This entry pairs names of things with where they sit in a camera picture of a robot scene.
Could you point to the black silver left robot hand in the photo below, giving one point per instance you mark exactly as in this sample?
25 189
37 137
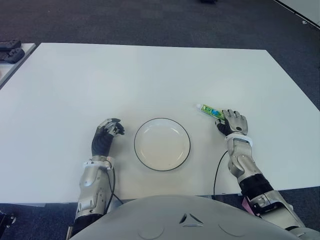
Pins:
101 145

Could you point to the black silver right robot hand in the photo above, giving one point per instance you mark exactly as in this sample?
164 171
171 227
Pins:
236 123

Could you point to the green white toothpaste tube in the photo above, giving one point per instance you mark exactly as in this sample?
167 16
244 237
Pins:
210 110

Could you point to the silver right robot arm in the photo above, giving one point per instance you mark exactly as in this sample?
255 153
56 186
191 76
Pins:
242 160

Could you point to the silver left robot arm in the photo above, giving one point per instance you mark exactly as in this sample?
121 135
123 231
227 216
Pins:
90 185

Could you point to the white plate with black rim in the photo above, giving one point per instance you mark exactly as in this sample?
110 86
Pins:
162 145

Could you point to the pink cardboard box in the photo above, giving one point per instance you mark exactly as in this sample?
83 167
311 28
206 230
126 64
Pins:
246 203

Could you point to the grey robot torso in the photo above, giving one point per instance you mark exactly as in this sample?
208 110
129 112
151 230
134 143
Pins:
175 220

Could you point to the white side table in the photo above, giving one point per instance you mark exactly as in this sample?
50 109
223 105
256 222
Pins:
15 66

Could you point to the black wheeled base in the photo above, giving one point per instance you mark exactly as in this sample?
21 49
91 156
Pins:
6 220

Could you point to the black game controller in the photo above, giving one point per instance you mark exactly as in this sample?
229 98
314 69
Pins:
12 55
10 44

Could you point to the white desk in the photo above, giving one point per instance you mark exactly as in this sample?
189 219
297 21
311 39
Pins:
302 10

